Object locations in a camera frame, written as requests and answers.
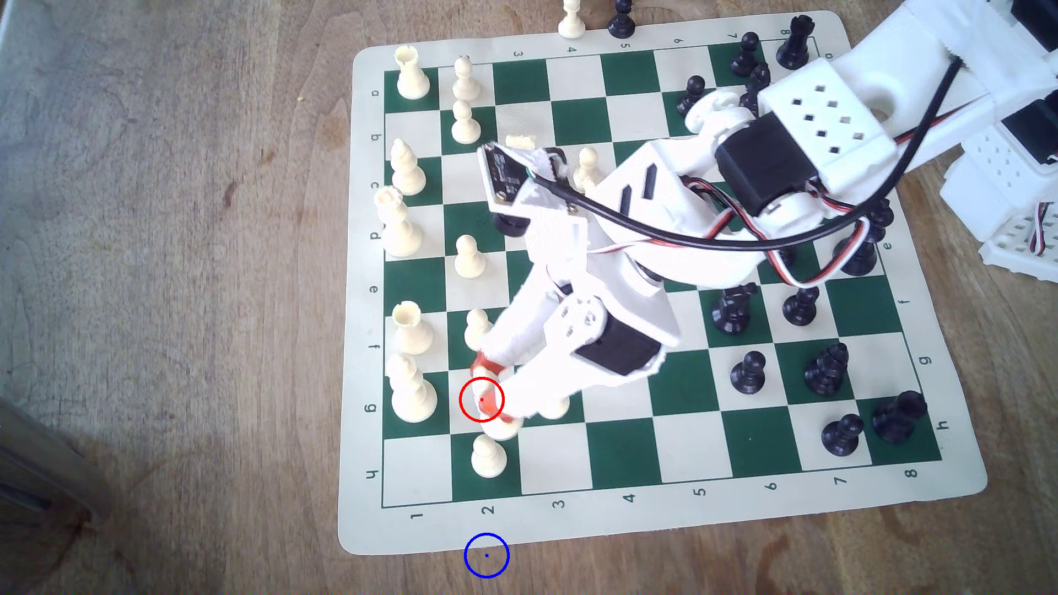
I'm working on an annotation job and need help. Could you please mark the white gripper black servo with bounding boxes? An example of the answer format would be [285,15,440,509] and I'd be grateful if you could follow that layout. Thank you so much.
[469,244,681,424]

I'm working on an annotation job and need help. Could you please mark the green white chess mat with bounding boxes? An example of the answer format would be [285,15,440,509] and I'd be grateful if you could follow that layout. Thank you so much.
[337,10,990,556]

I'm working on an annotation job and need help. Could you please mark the black knight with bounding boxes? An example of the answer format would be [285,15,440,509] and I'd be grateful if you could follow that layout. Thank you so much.
[711,282,760,336]

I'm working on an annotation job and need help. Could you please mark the white bishop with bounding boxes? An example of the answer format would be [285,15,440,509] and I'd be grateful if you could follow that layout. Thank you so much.
[389,138,428,197]

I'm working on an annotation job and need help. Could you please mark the black bishop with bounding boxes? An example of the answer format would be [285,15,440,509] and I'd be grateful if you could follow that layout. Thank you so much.
[739,63,773,110]
[803,342,850,396]

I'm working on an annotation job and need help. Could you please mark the black king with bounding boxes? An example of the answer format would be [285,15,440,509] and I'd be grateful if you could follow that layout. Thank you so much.
[832,197,895,277]

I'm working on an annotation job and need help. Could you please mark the black rook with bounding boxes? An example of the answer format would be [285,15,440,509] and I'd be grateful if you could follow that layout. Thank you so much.
[775,15,815,71]
[872,390,929,445]

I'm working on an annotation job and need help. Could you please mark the dark grey object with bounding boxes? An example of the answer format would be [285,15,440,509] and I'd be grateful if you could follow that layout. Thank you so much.
[0,397,114,530]

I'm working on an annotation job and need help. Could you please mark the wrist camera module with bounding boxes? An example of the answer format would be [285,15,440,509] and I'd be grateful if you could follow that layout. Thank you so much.
[478,142,571,238]

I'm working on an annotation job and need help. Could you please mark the black camera cable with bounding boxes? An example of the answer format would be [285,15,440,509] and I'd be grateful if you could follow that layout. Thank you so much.
[526,56,967,251]

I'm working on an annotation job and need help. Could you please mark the red white black servo wire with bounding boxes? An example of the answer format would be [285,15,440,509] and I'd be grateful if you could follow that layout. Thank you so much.
[579,91,1003,289]
[1025,202,1058,257]

